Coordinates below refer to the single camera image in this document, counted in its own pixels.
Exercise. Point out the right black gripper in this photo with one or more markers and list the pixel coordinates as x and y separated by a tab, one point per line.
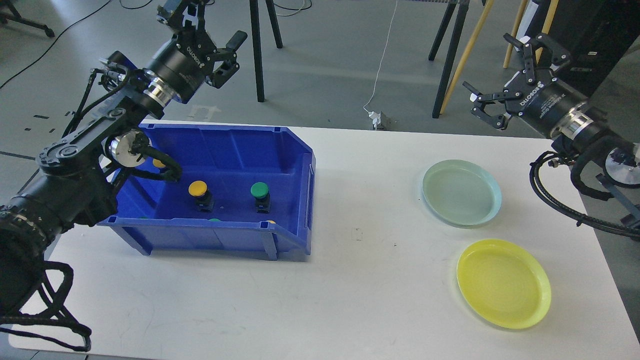
542	100

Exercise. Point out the green push button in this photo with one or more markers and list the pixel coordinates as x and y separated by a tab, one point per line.
262	199

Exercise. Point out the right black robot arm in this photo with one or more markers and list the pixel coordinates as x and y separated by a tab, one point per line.
601	162

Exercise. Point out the white power plug adapter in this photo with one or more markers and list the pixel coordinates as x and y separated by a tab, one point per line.
377	122

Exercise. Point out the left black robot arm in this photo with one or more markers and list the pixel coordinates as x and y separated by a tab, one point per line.
83	172

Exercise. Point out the yellow push button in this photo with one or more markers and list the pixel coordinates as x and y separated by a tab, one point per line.
158	164
202	197

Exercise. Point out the light green plate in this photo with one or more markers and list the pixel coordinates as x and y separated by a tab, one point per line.
461	193

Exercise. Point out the black stand leg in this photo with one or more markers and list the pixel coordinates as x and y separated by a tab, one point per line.
457	10

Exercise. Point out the black cabinet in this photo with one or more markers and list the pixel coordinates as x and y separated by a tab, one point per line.
596	33

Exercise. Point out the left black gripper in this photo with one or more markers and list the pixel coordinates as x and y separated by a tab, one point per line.
188	59

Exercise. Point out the wooden easel leg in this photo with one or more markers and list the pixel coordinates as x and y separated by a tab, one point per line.
526	12
487	6

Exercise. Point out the yellow plate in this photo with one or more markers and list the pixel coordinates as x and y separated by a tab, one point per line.
504	284

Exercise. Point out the blue plastic storage bin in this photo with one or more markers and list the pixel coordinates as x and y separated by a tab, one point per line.
156	215

